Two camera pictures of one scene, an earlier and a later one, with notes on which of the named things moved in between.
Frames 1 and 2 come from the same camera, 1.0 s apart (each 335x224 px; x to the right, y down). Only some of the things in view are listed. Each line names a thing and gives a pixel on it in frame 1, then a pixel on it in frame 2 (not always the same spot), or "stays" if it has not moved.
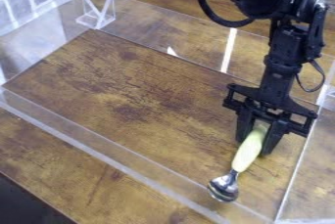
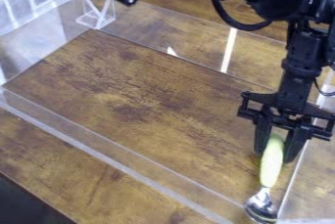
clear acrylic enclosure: [114, 131] stays
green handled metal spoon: [224, 186] to [260, 209]
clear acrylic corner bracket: [93, 17] stays
